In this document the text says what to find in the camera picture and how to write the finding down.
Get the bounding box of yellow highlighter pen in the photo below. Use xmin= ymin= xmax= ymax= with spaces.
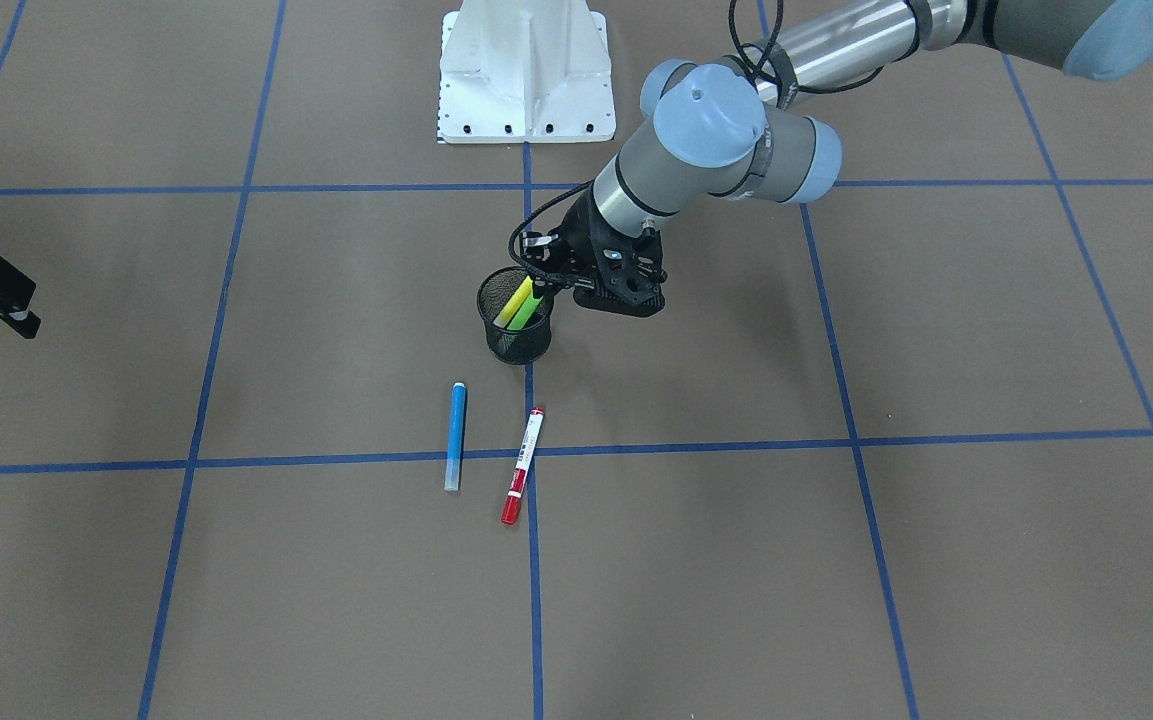
xmin=492 ymin=275 xmax=534 ymax=331

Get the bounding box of black mesh pen holder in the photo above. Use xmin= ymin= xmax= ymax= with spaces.
xmin=476 ymin=267 xmax=556 ymax=366

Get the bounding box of green marker pen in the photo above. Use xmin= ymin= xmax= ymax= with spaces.
xmin=506 ymin=293 xmax=543 ymax=332

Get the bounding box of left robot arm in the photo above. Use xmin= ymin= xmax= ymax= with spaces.
xmin=497 ymin=1 xmax=1153 ymax=331

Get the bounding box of red white marker pen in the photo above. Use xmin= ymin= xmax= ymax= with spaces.
xmin=500 ymin=406 xmax=545 ymax=527

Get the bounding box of blue highlighter pen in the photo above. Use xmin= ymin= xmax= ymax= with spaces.
xmin=444 ymin=381 xmax=468 ymax=493

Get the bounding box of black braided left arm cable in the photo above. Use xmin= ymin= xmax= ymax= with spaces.
xmin=508 ymin=0 xmax=897 ymax=291

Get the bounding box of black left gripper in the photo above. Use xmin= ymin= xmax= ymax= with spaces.
xmin=521 ymin=190 xmax=666 ymax=318

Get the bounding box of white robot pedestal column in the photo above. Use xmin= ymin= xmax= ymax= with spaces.
xmin=436 ymin=1 xmax=617 ymax=145

